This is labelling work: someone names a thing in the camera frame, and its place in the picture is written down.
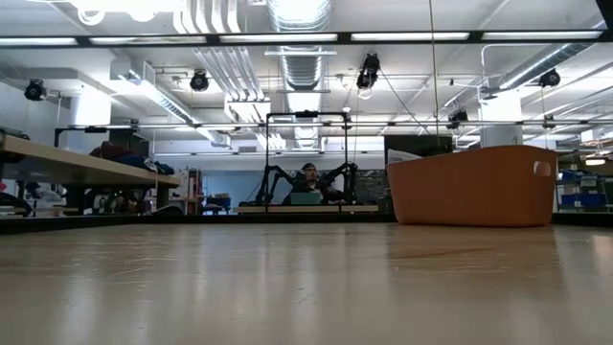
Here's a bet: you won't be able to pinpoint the person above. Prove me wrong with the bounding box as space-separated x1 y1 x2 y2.
282 162 346 206

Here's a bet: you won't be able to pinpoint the blue cart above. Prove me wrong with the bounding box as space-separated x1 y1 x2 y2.
203 193 232 216

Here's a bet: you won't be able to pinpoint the distant wooden table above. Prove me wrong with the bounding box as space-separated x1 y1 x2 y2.
237 204 379 215

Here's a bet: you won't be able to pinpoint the teal laptop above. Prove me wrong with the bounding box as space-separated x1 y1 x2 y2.
289 192 322 206

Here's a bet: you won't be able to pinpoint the black overhead light bar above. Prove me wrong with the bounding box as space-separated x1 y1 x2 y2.
0 29 613 48

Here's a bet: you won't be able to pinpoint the distant black rig frame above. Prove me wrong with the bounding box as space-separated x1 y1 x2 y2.
264 110 350 207

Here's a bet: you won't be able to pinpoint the wooden workbench with grey frame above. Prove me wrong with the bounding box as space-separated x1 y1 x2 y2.
0 133 183 217

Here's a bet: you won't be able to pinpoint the orange plastic bin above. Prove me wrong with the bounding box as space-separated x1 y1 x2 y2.
385 145 559 228

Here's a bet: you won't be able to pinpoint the red and white rack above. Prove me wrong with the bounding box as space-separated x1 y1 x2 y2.
188 167 203 216

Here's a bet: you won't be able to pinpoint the clear plastic zip bag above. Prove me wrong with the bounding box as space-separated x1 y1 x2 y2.
386 148 423 165

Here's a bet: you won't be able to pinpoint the dark clothing pile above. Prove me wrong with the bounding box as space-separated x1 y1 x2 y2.
90 141 176 176

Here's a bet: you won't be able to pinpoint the blue storage bins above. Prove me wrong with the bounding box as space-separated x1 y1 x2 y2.
557 170 613 210

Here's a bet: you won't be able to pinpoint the thin hanging cable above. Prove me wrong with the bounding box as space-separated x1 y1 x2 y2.
427 0 441 148

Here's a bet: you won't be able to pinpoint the distant overhead light rail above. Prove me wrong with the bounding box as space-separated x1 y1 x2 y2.
55 120 613 131

